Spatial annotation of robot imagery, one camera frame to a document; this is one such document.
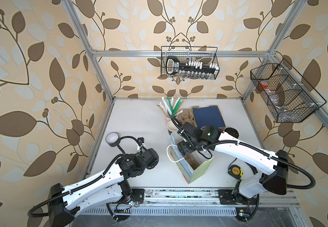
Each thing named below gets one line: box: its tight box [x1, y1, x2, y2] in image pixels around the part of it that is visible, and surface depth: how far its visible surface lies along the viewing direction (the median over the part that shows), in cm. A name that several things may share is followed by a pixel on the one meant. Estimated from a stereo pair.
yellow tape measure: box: [227, 164, 244, 180], surface depth 82 cm
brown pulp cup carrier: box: [177, 108, 198, 128], surface depth 107 cm
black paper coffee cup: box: [224, 127, 240, 139], surface depth 88 cm
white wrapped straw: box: [161, 96, 173, 116], surface depth 98 cm
